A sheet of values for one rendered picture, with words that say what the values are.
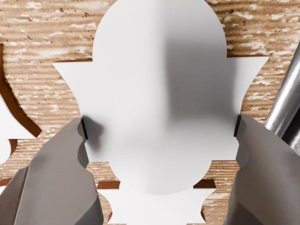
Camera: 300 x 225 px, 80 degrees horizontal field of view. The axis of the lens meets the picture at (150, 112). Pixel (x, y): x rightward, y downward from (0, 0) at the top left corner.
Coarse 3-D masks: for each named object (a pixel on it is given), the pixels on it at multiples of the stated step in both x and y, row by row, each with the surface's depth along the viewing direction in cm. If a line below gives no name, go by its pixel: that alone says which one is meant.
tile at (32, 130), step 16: (0, 48) 12; (0, 64) 12; (0, 80) 13; (0, 96) 13; (0, 112) 14; (16, 112) 14; (0, 128) 14; (16, 128) 14; (32, 128) 15; (0, 144) 15; (16, 144) 17; (0, 160) 17
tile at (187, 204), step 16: (112, 192) 19; (128, 192) 19; (192, 192) 19; (208, 192) 19; (112, 208) 21; (128, 208) 21; (144, 208) 21; (160, 208) 21; (176, 208) 21; (192, 208) 21; (128, 224) 23; (144, 224) 23; (160, 224) 23; (176, 224) 23
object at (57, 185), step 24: (72, 120) 11; (48, 144) 9; (72, 144) 9; (48, 168) 8; (72, 168) 8; (24, 192) 7; (48, 192) 7; (72, 192) 7; (96, 192) 7; (24, 216) 6; (48, 216) 6; (72, 216) 6; (96, 216) 7
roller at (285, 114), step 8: (296, 48) 14; (296, 56) 14; (296, 64) 14; (288, 72) 15; (296, 72) 15; (288, 80) 15; (296, 80) 15; (280, 88) 16; (288, 88) 15; (296, 88) 15; (280, 96) 16; (288, 96) 16; (296, 96) 16; (280, 104) 16; (288, 104) 16; (296, 104) 16; (272, 112) 17; (280, 112) 17; (288, 112) 17; (296, 112) 17; (272, 120) 17; (280, 120) 17; (288, 120) 17; (272, 128) 18; (280, 128) 18; (280, 136) 18; (224, 224) 29
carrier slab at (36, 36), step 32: (0, 0) 10; (32, 0) 10; (64, 0) 10; (96, 0) 10; (224, 0) 10; (256, 0) 10; (288, 0) 10; (0, 32) 11; (32, 32) 11; (64, 32) 11; (224, 32) 11; (256, 32) 11; (288, 32) 11; (32, 64) 13; (288, 64) 12; (32, 96) 14; (64, 96) 14; (256, 96) 14; (224, 160) 18; (224, 192) 21; (192, 224) 25
